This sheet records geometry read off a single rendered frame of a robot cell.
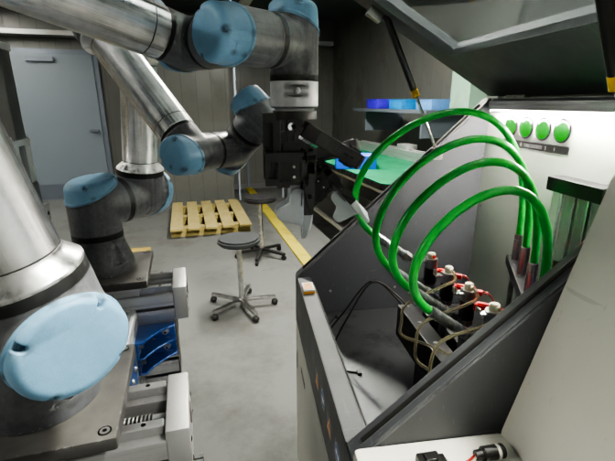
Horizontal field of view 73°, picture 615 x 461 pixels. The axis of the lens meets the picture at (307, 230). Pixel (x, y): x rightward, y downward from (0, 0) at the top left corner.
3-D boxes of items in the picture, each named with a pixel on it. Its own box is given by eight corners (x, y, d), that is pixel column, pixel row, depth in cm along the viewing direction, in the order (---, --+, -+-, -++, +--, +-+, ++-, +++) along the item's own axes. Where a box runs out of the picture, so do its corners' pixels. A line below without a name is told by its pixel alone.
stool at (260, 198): (274, 269, 372) (272, 205, 354) (228, 262, 390) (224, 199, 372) (296, 251, 416) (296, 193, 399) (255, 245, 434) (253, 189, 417)
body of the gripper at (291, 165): (264, 182, 72) (261, 110, 68) (312, 181, 73) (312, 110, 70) (265, 191, 65) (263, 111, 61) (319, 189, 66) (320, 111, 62)
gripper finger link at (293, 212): (275, 239, 71) (275, 186, 69) (310, 237, 72) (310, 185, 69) (277, 244, 68) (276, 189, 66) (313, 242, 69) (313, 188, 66)
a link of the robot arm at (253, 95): (241, 108, 91) (262, 79, 86) (275, 145, 91) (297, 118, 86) (220, 113, 84) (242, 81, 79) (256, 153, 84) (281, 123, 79)
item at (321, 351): (297, 326, 125) (296, 277, 121) (311, 325, 126) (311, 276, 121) (342, 521, 67) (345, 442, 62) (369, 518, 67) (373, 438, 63)
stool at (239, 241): (272, 289, 333) (270, 224, 317) (284, 320, 286) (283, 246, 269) (210, 295, 322) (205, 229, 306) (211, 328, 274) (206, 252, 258)
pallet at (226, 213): (173, 210, 575) (172, 202, 571) (241, 207, 597) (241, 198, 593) (166, 241, 449) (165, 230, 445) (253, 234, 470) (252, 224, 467)
